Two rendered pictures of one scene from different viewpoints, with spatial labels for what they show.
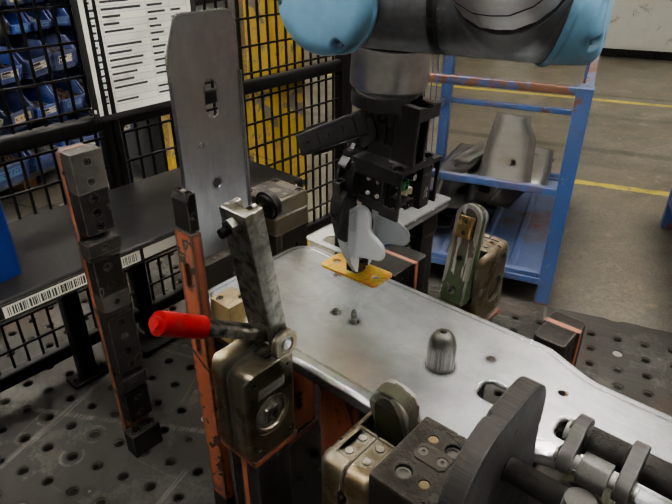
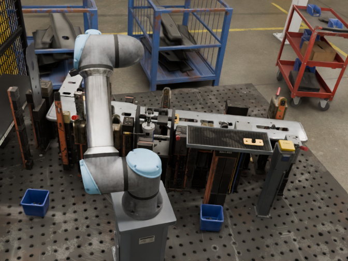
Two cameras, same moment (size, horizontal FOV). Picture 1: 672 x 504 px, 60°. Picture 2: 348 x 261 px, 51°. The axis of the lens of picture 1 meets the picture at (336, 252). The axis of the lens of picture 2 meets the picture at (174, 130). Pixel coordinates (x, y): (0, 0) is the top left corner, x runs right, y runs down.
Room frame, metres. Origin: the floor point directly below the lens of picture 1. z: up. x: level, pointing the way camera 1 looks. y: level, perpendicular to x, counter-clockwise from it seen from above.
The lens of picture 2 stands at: (-0.86, 0.71, 2.14)
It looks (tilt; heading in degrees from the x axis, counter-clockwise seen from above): 38 degrees down; 317
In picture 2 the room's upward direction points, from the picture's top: 7 degrees clockwise
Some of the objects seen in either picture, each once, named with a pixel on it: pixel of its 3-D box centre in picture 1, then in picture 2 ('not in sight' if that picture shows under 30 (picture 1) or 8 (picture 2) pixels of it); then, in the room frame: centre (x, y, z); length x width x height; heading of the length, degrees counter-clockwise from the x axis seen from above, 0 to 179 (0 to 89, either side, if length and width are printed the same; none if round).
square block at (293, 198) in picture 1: (280, 283); (46, 110); (0.87, 0.10, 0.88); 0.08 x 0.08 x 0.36; 49
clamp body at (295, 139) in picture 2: not in sight; (284, 166); (-0.22, -0.71, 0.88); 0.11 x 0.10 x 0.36; 139
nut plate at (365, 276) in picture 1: (355, 266); not in sight; (0.60, -0.02, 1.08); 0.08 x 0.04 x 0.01; 49
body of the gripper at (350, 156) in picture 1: (388, 150); not in sight; (0.57, -0.05, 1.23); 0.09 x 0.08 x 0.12; 49
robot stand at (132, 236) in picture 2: not in sight; (140, 236); (-0.16, 0.16, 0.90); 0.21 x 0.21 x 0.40; 68
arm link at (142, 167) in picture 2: not in sight; (142, 171); (-0.16, 0.17, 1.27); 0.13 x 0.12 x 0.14; 63
